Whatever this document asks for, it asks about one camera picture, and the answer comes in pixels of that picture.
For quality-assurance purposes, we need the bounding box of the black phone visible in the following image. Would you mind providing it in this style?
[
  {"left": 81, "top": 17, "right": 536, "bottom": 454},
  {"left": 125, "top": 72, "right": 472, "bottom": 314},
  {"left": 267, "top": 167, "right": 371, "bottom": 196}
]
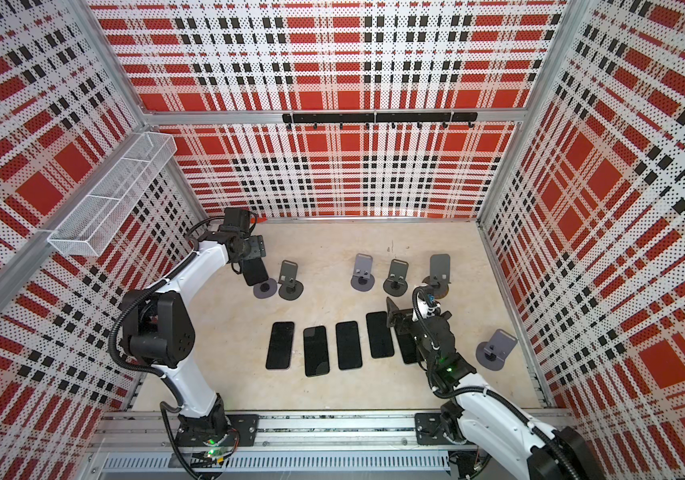
[
  {"left": 266, "top": 322, "right": 296, "bottom": 370},
  {"left": 336, "top": 321, "right": 363, "bottom": 371},
  {"left": 366, "top": 311, "right": 395, "bottom": 359},
  {"left": 395, "top": 330, "right": 422, "bottom": 365},
  {"left": 240, "top": 258, "right": 270, "bottom": 286}
]

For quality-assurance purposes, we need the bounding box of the grey phone stand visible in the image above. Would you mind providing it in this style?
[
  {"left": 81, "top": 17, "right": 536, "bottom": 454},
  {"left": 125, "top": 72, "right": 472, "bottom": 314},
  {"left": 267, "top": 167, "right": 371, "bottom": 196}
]
[
  {"left": 351, "top": 253, "right": 375, "bottom": 292},
  {"left": 384, "top": 259, "right": 409, "bottom": 297}
]

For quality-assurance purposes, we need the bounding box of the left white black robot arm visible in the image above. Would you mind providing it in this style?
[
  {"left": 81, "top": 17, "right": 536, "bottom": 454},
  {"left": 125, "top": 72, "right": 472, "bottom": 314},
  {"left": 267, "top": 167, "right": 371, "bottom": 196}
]
[{"left": 108, "top": 207, "right": 270, "bottom": 445}]

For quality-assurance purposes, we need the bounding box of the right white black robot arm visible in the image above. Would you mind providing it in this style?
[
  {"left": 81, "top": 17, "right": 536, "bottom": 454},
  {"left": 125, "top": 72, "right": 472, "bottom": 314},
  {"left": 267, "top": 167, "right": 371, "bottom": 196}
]
[{"left": 386, "top": 285, "right": 605, "bottom": 479}]

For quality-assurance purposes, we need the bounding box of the far right grey stand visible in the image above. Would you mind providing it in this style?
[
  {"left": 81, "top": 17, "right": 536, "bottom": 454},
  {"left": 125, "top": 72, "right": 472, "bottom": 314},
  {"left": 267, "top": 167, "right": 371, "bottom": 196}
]
[{"left": 423, "top": 254, "right": 451, "bottom": 299}]

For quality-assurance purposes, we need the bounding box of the right side grey stand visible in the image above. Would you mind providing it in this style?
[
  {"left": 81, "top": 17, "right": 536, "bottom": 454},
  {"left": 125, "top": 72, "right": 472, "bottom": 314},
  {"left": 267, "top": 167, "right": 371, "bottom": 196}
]
[{"left": 476, "top": 329, "right": 518, "bottom": 371}]

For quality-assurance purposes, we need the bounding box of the far left grey stand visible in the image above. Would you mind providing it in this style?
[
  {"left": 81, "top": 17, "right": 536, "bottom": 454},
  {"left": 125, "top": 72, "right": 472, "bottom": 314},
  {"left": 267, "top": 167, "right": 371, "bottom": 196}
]
[{"left": 252, "top": 278, "right": 278, "bottom": 299}]

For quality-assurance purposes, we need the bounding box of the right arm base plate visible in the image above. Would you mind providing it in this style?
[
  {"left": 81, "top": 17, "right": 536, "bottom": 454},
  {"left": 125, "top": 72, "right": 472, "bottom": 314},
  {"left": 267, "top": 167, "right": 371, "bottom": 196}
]
[{"left": 414, "top": 412, "right": 456, "bottom": 446}]

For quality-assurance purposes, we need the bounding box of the black hook rail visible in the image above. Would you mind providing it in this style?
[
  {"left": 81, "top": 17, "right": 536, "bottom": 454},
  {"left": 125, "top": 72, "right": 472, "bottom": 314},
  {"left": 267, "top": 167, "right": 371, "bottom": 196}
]
[{"left": 282, "top": 111, "right": 479, "bottom": 127}]

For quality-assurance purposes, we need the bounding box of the white wire mesh basket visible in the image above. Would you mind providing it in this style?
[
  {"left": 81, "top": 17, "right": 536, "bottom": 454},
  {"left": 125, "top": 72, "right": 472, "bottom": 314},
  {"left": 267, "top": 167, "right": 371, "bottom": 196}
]
[{"left": 48, "top": 131, "right": 176, "bottom": 257}]

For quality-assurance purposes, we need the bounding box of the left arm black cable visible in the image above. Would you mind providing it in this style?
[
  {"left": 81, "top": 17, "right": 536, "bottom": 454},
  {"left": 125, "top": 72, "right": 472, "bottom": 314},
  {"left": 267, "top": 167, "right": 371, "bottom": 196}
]
[{"left": 106, "top": 287, "right": 188, "bottom": 397}]

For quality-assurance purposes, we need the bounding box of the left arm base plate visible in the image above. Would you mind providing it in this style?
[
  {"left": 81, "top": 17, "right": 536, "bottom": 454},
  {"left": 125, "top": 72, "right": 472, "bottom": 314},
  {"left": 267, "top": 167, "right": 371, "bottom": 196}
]
[{"left": 174, "top": 414, "right": 260, "bottom": 448}]

